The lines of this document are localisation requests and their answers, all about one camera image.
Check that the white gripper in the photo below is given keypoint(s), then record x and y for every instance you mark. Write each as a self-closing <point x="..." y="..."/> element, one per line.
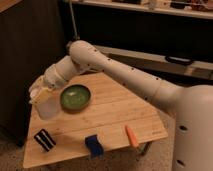
<point x="39" y="92"/>

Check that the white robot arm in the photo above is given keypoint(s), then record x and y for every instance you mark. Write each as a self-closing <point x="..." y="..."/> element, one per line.
<point x="191" y="106"/>

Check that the green ceramic bowl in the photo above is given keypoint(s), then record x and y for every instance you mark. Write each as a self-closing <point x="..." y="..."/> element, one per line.
<point x="75" y="97"/>

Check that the black striped eraser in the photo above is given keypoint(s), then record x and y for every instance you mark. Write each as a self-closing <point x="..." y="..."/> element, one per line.
<point x="45" y="140"/>

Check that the wooden folding table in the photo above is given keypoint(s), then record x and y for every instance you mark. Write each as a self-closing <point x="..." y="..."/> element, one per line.
<point x="110" y="109"/>

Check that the blue sponge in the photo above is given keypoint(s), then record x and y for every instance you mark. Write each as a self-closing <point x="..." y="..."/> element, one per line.
<point x="94" y="146"/>

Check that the metal lamp stand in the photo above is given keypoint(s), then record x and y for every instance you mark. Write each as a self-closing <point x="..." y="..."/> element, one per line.
<point x="76" y="35"/>

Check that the orange carrot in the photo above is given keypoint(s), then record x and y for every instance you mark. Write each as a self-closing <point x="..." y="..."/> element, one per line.
<point x="131" y="136"/>

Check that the low white shelf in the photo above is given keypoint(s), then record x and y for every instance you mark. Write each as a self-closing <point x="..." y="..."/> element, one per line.
<point x="198" y="69"/>

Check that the upper wooden shelf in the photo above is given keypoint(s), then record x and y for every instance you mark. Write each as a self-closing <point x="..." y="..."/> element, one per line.
<point x="147" y="7"/>

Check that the black handle object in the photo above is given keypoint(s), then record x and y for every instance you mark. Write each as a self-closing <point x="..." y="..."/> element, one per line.
<point x="178" y="61"/>

